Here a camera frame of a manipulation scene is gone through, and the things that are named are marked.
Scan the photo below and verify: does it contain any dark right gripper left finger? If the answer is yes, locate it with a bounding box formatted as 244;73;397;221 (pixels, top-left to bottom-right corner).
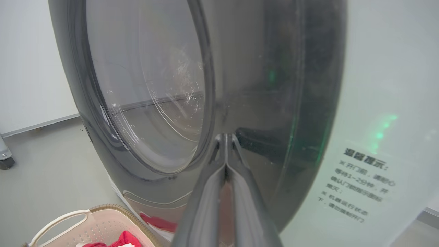
171;133;228;247

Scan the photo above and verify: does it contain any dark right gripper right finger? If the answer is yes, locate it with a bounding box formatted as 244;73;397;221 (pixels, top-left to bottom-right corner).
225;133;284;247

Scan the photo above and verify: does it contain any red white striped jersey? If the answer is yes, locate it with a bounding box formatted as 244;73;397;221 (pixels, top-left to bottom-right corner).
82;230;142;247

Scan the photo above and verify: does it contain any black glass washing machine door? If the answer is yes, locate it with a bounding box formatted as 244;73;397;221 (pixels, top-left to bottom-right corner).
48;0;348;241

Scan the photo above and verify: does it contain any cream perforated laundry basket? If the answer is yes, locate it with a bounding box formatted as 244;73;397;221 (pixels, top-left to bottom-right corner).
22;204;162;247

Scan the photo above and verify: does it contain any white washing machine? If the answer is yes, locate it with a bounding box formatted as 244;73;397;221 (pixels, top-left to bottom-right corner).
105;0;439;247

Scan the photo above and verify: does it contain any caster wheel leg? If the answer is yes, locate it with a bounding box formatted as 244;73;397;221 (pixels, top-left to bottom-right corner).
0;133;16;170

